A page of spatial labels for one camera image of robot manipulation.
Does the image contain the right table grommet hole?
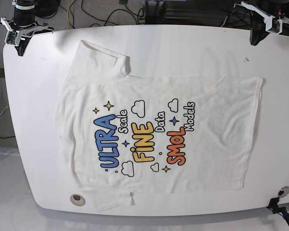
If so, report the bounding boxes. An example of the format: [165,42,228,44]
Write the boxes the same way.
[277,186,289,198]

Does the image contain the table grommet hole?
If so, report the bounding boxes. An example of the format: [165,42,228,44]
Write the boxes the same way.
[70,194,86,206]
[277,186,289,198]

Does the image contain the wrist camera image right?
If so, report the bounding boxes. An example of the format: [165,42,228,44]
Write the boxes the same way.
[264,17,283,35]

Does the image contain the black clamp with cable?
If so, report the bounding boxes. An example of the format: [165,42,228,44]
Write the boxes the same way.
[266,197,289,227]

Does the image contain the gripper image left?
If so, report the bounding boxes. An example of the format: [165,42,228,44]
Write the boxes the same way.
[0,9,54,56]

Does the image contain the white printed T-shirt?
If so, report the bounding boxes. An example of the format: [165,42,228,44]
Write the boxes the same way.
[55,40,263,211]

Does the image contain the left table grommet hole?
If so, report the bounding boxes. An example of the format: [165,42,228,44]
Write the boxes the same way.
[70,194,86,206]

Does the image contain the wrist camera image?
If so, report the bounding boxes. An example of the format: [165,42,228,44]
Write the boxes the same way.
[5,31,20,46]
[264,17,283,35]

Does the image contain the yellow floor cable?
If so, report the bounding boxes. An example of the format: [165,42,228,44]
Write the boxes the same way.
[66,0,76,30]

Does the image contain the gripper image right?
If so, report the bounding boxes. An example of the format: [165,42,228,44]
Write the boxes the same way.
[234,1,289,46]

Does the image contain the black aluminium frame stand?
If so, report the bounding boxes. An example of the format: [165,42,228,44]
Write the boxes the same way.
[141,0,235,26]

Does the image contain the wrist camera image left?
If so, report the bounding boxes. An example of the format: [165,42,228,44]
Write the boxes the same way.
[5,31,20,46]

